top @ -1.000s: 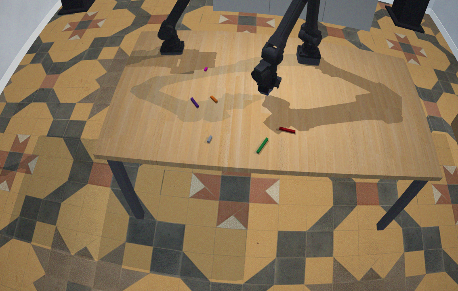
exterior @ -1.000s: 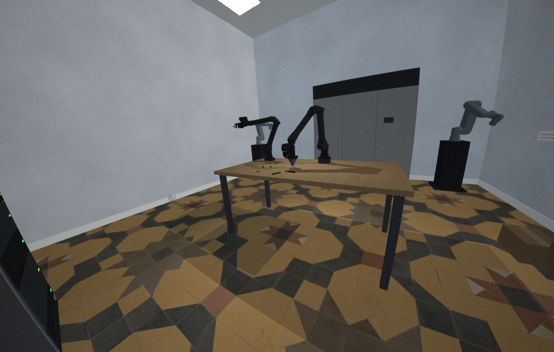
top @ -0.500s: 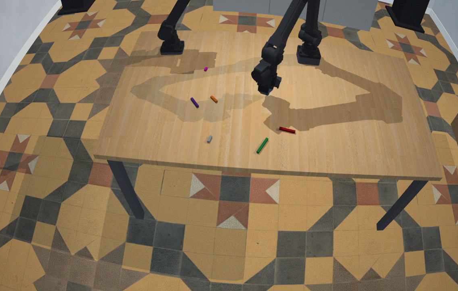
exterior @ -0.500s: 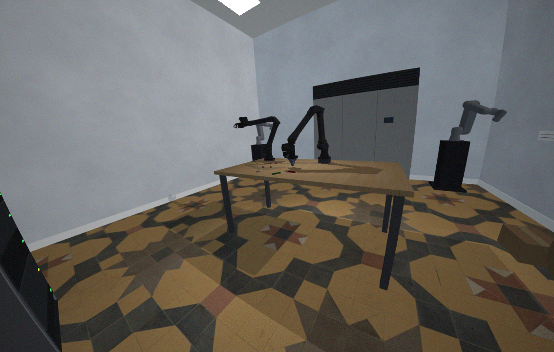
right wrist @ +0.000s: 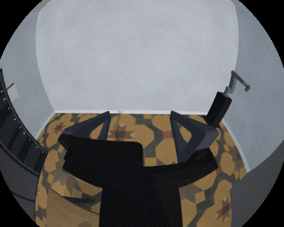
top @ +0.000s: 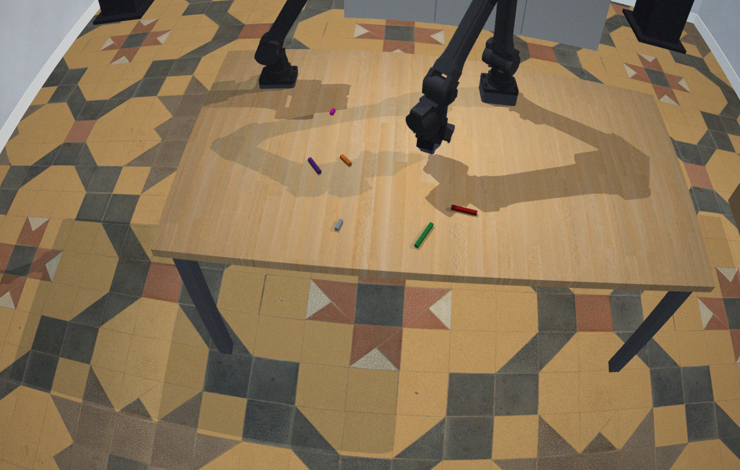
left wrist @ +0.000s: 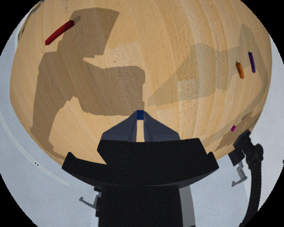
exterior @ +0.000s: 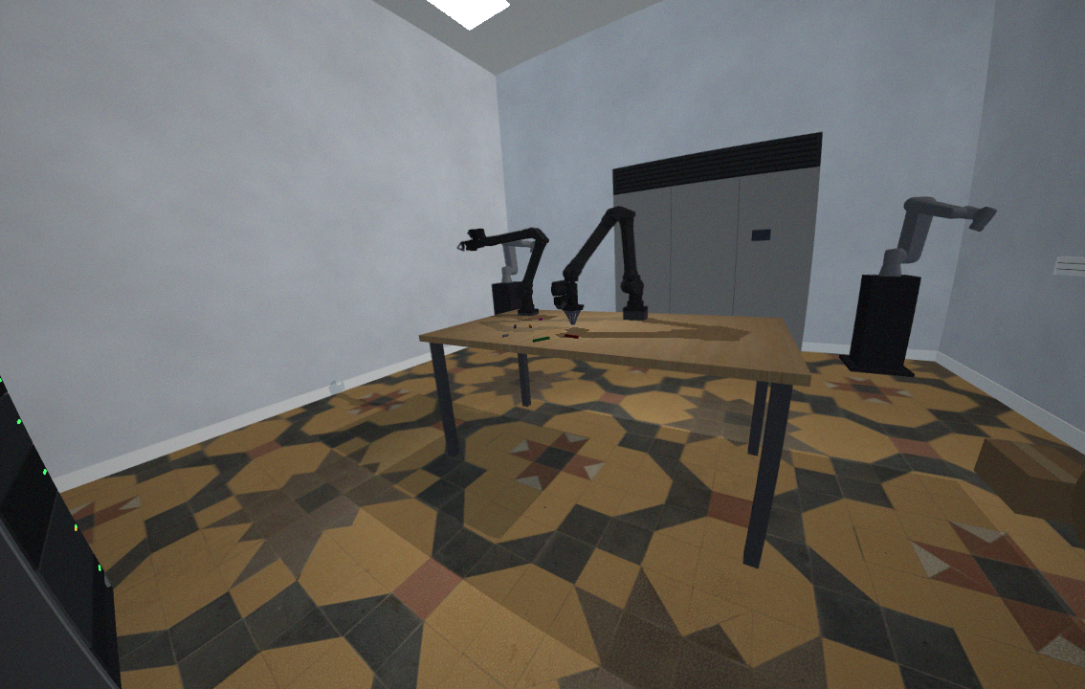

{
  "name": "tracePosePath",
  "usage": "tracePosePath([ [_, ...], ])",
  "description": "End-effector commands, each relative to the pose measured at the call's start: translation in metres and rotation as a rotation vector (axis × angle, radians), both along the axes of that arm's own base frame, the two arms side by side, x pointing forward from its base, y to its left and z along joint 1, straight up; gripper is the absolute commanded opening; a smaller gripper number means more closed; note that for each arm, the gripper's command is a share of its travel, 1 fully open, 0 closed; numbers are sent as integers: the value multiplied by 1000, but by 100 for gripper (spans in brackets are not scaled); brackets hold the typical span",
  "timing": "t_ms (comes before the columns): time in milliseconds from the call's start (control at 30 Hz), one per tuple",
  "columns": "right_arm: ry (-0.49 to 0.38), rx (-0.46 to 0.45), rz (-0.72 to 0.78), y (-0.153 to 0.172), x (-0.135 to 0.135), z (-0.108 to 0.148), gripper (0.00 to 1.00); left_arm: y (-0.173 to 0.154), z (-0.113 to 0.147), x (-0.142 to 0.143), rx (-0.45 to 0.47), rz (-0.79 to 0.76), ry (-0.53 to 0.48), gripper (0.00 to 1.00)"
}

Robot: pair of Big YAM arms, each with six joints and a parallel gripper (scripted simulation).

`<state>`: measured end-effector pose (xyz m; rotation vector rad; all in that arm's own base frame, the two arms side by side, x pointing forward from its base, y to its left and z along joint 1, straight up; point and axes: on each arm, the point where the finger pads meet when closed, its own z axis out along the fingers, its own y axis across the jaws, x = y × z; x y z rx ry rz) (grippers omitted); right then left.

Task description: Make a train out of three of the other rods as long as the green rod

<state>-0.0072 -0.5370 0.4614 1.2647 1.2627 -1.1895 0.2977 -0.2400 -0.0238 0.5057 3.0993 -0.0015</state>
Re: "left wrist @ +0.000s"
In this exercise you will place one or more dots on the orange rod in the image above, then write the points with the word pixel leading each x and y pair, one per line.
pixel 240 71

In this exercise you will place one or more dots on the small blue block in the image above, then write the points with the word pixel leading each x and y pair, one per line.
pixel 140 114

